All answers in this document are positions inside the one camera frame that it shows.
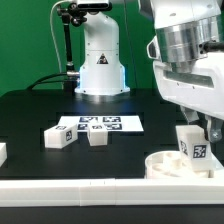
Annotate white sheet with markers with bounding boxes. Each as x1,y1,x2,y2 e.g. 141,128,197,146
58,115,144,132

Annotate black cables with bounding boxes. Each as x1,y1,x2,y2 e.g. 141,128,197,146
26,73,69,91

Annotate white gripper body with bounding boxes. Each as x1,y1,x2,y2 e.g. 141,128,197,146
153,59,224,120

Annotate white round stool seat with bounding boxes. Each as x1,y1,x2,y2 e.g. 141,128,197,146
145,151,209,179

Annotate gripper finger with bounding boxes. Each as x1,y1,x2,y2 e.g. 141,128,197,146
180,106,199,125
205,116,223,143

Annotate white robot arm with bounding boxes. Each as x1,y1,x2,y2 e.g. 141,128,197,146
78,0,224,142

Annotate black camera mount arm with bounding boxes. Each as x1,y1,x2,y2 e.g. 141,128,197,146
57,3,87,94

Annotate white block at left edge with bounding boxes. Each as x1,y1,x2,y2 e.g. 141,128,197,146
0,143,7,167

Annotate white obstacle wall frame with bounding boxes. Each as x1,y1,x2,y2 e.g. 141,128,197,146
0,156,224,208

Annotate white cable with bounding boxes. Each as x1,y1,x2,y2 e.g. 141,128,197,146
49,0,72,74

